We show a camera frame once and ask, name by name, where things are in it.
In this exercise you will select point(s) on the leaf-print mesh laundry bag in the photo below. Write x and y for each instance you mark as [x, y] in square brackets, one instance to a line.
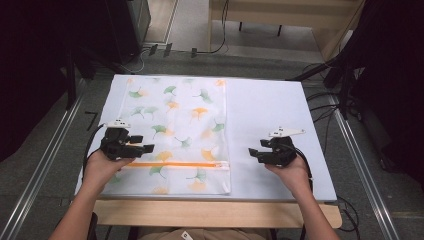
[180, 133]

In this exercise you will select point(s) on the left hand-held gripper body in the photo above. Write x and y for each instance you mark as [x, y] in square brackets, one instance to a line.
[115, 143]

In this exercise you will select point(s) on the black stand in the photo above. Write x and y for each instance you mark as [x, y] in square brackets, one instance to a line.
[345, 90]
[70, 83]

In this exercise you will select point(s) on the black cabinet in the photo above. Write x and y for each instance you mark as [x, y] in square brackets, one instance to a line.
[128, 26]

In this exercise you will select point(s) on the person's left hand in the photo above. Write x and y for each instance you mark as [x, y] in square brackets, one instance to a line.
[101, 170]

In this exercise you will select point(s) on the person's beige clothing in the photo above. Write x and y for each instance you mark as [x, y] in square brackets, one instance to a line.
[206, 234]

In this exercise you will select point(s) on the light wooden bench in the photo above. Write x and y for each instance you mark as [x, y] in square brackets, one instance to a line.
[283, 13]

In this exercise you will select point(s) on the light wooden table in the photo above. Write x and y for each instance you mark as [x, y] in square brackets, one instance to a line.
[213, 213]

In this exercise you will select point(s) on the dark curtain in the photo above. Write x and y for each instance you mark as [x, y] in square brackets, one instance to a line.
[30, 73]
[393, 83]

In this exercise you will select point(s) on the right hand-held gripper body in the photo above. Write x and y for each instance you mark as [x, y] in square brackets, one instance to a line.
[280, 151]

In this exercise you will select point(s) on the person's right hand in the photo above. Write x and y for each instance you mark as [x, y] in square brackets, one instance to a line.
[293, 173]

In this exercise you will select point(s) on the white table cover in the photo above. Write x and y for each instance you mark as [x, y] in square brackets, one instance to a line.
[266, 110]

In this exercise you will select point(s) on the metal floor rail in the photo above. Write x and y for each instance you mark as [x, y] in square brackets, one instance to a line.
[43, 163]
[363, 166]

